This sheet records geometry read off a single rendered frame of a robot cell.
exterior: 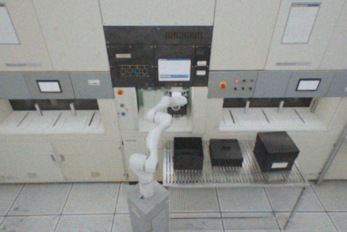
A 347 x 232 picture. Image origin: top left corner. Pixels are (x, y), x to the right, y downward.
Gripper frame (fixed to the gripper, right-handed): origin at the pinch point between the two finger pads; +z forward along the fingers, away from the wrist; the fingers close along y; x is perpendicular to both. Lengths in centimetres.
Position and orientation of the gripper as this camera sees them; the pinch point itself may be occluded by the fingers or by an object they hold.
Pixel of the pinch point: (176, 91)
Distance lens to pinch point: 263.3
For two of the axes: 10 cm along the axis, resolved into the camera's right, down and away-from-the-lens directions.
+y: 10.0, 0.3, -0.3
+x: 0.0, -8.1, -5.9
